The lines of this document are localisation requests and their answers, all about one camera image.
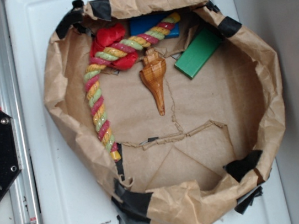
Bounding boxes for brown paper bag bin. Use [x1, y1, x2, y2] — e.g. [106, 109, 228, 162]
[44, 0, 285, 224]

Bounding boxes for wooden conch shell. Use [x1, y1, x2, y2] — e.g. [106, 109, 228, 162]
[140, 48, 167, 116]

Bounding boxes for green rectangular block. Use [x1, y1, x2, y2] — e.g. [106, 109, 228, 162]
[175, 28, 222, 79]

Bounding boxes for blue rectangular block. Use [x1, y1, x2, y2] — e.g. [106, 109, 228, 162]
[129, 14, 180, 38]

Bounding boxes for multicolored twisted rope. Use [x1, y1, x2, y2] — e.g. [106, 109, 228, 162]
[76, 11, 200, 165]

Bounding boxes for aluminium extrusion rail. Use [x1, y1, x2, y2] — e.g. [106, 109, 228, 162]
[0, 0, 42, 224]

